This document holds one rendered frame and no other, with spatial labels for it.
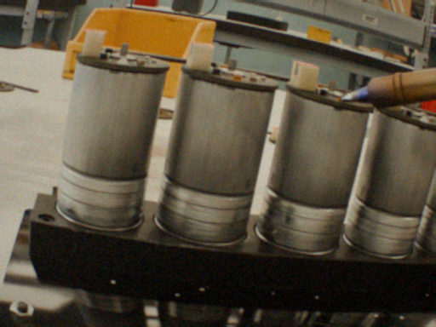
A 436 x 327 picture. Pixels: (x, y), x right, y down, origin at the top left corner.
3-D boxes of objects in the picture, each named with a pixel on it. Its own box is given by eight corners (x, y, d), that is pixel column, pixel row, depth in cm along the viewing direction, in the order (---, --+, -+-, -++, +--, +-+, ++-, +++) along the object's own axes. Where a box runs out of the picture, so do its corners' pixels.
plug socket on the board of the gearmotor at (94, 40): (109, 59, 15) (114, 33, 15) (77, 55, 15) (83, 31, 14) (110, 55, 15) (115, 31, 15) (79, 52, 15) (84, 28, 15)
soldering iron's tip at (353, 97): (341, 109, 15) (374, 103, 15) (336, 89, 15) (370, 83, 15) (347, 108, 16) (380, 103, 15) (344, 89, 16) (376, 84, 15)
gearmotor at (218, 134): (246, 278, 16) (289, 87, 15) (153, 268, 16) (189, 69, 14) (230, 242, 18) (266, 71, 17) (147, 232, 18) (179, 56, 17)
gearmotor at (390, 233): (413, 283, 17) (458, 128, 16) (349, 283, 17) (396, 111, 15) (387, 253, 20) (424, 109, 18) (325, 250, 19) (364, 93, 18)
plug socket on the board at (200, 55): (220, 74, 15) (225, 48, 15) (185, 69, 15) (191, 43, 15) (215, 70, 16) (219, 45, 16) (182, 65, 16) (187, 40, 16)
